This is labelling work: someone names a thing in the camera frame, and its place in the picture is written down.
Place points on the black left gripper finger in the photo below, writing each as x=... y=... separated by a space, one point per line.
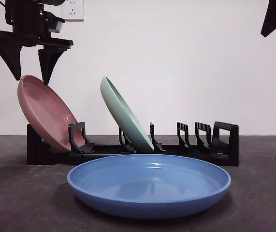
x=10 y=55
x=49 y=62

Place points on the pink round plate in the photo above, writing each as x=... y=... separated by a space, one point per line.
x=46 y=108

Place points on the green round plate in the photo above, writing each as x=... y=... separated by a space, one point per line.
x=120 y=113

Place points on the blue round plate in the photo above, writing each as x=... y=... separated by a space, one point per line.
x=147 y=200

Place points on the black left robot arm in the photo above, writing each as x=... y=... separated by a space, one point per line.
x=24 y=19

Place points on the black plastic dish rack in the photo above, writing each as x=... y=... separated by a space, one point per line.
x=38 y=155

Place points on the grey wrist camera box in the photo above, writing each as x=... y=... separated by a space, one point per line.
x=56 y=25

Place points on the white wall socket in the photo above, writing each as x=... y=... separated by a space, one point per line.
x=77 y=12

